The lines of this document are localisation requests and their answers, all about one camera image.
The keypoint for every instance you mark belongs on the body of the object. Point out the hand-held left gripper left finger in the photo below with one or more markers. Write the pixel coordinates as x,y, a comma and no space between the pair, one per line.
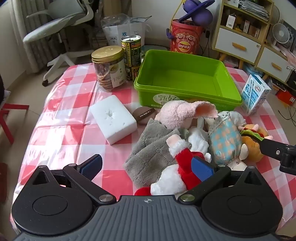
92,165

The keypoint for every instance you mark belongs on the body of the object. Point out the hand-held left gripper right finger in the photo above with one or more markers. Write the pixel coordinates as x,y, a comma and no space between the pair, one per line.
202,169

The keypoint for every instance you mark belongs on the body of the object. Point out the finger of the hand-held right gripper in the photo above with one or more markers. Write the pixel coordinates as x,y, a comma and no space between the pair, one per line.
272,147

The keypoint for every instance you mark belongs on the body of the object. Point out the red white santa plush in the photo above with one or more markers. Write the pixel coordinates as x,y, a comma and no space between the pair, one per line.
185,160

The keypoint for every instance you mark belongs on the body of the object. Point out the hamburger plush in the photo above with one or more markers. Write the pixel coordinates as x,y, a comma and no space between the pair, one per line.
251,146

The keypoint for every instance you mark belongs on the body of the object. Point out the white sponge block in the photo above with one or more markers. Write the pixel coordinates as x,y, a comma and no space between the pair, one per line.
111,118

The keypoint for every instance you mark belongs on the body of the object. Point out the grey cloth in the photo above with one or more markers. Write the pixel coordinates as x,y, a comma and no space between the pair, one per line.
150,148

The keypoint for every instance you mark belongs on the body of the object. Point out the pink plush bunny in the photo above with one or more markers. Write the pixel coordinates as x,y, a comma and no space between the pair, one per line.
175,112

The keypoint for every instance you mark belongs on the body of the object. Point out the green plastic bin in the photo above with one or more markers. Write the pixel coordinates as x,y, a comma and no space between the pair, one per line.
185,76

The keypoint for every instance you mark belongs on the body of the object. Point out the blue orange patterned doll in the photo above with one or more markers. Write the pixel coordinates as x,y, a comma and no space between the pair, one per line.
223,141

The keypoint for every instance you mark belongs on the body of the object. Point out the pink checkered tablecloth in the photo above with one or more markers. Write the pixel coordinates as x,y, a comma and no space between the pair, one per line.
69,139

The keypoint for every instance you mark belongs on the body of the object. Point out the red storage box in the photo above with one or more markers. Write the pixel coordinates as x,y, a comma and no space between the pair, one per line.
286,96

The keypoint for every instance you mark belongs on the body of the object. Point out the blue white milk carton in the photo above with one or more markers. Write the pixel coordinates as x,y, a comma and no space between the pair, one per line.
253,95

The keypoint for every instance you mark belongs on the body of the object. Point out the low white wooden drawer cabinet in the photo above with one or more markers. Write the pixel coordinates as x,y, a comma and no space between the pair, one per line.
272,63

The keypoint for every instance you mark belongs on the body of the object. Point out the red stool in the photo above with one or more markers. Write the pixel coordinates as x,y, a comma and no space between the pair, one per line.
9,111

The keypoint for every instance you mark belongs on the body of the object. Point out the tall white wooden shelf cabinet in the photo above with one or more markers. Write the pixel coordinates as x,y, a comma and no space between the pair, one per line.
235,44

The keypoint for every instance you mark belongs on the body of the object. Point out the white desk fan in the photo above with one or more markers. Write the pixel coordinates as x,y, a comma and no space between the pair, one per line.
281,32

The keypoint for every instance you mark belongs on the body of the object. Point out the black power adapter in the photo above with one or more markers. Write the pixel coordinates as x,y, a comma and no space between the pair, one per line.
208,34

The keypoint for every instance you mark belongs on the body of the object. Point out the red snack bucket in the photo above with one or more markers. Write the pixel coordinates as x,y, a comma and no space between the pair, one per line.
185,39

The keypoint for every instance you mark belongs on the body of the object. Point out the white barcode box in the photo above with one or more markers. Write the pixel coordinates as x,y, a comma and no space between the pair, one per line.
231,20

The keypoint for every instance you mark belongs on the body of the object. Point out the white radiator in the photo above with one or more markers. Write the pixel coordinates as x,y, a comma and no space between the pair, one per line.
20,53

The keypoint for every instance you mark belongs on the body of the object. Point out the white paper bag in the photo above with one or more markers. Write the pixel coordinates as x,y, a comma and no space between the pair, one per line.
129,32

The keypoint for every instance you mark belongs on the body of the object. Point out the stack of newspapers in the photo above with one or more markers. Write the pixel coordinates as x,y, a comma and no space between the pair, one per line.
253,9

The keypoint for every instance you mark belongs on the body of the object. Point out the grey office chair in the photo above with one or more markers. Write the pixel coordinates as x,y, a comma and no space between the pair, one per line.
50,27

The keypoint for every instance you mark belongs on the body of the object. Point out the clear plastic bag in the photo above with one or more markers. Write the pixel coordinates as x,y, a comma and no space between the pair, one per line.
113,20

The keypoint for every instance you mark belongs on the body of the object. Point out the purple hopper ball toy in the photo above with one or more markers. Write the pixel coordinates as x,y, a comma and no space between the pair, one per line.
201,14

